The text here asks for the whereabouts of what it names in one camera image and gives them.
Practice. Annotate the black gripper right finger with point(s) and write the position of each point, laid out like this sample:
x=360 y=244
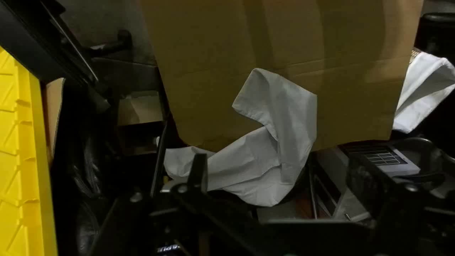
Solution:
x=364 y=185

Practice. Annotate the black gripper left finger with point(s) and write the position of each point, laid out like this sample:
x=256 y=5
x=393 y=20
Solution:
x=198 y=173

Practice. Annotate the white cloth towel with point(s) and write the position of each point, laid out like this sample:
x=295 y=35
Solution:
x=275 y=143

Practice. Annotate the white grilled appliance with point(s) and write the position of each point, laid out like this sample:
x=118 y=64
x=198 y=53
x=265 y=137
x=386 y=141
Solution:
x=396 y=164

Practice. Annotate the small brown cardboard box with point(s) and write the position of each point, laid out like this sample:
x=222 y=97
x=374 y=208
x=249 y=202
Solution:
x=140 y=109

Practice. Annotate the white plastic bin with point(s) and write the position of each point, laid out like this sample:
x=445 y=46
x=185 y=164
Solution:
x=421 y=90

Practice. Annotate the brown cardboard sheet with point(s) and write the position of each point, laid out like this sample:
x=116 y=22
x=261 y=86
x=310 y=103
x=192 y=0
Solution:
x=214 y=57

